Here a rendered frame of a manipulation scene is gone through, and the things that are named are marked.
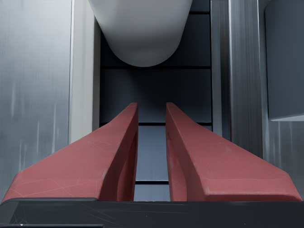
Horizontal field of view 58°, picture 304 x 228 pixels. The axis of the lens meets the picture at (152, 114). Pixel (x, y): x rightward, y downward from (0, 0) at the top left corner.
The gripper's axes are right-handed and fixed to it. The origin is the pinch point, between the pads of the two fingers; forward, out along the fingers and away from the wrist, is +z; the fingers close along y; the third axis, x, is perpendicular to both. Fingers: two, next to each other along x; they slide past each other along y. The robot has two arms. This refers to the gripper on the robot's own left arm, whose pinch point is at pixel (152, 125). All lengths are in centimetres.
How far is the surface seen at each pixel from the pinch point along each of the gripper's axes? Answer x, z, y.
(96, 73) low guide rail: -0.3, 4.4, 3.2
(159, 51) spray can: -1.5, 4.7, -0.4
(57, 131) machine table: 7.1, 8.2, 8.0
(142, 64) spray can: 0.0, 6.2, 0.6
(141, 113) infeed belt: 3.0, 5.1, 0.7
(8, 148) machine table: 8.2, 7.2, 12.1
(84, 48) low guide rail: -1.7, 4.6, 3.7
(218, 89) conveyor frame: 1.9, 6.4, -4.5
